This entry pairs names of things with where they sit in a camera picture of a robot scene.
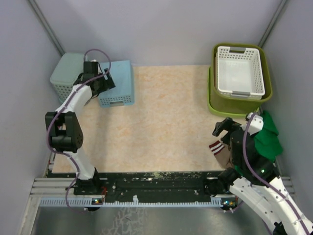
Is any light blue perforated basket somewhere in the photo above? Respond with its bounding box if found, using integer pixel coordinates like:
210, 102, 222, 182
97, 60, 135, 108

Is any large teal perforated basket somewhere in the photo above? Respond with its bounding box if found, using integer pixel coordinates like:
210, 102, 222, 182
50, 52, 84, 103

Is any white basket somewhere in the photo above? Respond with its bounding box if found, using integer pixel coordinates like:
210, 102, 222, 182
216, 46, 265, 100

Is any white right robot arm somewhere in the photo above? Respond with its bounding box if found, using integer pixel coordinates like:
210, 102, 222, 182
210, 113, 313, 235

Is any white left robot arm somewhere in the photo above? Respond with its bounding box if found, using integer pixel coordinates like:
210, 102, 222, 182
45, 61, 115, 195

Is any green tub lid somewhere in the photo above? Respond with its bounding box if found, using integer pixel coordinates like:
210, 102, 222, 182
207, 66, 261, 119

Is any green plastic tub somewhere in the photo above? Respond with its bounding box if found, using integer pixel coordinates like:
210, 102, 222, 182
208, 43, 272, 117

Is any beige striped sock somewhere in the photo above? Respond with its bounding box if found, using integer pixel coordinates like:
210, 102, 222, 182
209, 141, 234, 169

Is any green cloth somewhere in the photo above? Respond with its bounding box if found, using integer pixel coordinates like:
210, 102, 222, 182
232, 111, 283, 174

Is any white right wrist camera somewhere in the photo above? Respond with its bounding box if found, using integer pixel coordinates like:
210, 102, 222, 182
243, 113, 264, 135

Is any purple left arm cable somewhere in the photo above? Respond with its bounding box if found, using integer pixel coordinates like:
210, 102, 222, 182
46, 48, 112, 213

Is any white slotted cable duct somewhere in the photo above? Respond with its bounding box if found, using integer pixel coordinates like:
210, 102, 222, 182
39, 194, 243, 207

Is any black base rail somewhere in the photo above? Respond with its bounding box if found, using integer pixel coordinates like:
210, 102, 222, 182
74, 171, 230, 202

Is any aluminium frame post left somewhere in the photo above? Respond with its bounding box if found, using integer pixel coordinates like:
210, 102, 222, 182
26, 0, 65, 56

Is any aluminium frame post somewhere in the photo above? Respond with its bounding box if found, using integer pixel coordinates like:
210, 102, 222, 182
258, 0, 290, 47
26, 0, 65, 56

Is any aluminium frame post right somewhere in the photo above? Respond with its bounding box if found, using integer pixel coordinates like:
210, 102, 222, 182
258, 0, 290, 47

